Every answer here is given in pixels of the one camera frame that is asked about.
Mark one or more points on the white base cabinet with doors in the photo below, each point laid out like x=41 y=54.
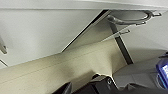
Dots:
x=33 y=36

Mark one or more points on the blue recycling bin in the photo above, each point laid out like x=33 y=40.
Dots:
x=162 y=71

